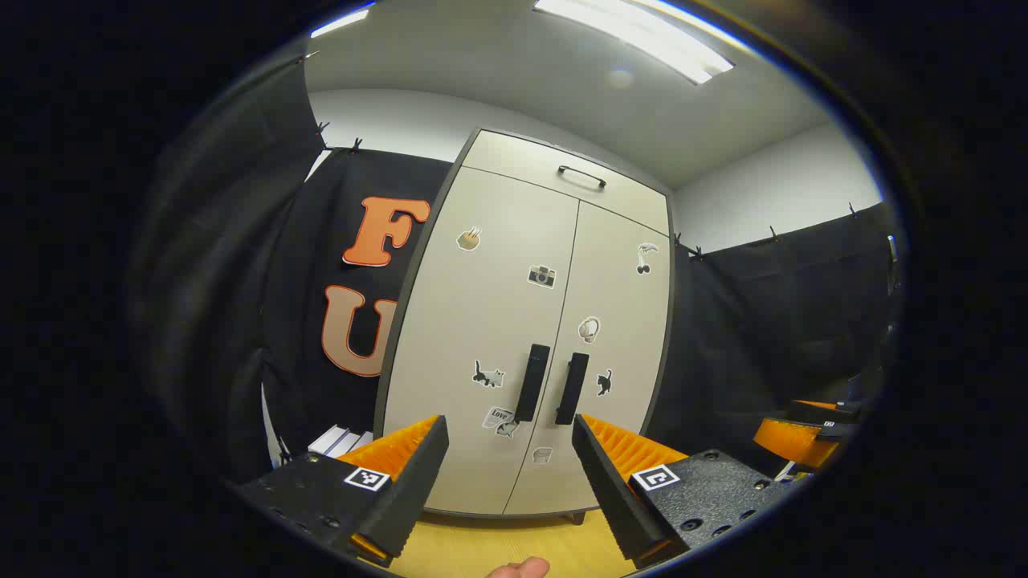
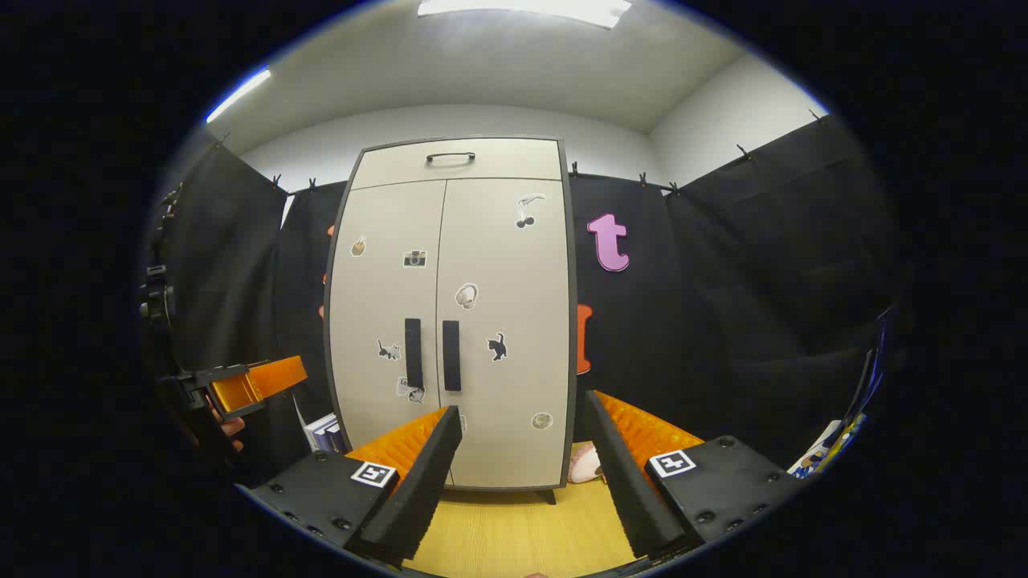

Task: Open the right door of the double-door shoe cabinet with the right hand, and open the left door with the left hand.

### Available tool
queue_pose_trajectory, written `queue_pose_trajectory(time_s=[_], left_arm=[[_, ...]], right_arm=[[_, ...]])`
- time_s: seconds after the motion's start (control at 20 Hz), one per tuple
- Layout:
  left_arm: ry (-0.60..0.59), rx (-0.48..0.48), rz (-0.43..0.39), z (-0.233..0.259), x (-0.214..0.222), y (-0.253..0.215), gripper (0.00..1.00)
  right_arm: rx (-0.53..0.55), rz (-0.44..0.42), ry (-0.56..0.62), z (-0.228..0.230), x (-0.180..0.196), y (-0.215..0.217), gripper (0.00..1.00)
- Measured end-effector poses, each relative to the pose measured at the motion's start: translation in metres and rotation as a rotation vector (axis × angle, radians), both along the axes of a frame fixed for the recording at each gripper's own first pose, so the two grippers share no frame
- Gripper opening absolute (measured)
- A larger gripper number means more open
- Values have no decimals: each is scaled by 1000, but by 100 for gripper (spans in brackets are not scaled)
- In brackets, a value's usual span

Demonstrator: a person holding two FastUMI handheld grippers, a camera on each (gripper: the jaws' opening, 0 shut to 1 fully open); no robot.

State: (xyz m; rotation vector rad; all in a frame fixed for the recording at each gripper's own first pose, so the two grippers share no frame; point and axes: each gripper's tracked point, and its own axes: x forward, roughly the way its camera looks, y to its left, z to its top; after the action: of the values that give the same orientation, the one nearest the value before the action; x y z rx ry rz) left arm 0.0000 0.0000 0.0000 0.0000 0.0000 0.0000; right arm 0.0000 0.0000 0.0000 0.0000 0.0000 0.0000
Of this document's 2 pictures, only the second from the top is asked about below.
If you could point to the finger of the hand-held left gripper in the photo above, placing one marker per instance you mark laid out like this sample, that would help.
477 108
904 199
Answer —
269 381

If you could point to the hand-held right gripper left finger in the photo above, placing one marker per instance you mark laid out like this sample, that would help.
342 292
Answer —
422 482

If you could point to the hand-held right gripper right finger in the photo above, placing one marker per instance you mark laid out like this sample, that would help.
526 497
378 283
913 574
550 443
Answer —
622 482

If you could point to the beige cabinet door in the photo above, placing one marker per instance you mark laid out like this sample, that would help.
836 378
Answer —
385 289
514 401

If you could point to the beige double-door shoe cabinet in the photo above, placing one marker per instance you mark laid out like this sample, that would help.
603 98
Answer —
498 160

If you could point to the beige cabinet drawer front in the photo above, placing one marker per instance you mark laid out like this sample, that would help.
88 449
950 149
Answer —
506 164

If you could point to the pink plush toy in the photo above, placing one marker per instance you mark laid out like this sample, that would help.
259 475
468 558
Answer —
584 466

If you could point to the black backdrop cloth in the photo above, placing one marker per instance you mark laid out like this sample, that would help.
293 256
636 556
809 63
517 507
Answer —
723 321

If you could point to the large ceiling light panel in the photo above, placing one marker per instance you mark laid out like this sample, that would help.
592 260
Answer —
522 10

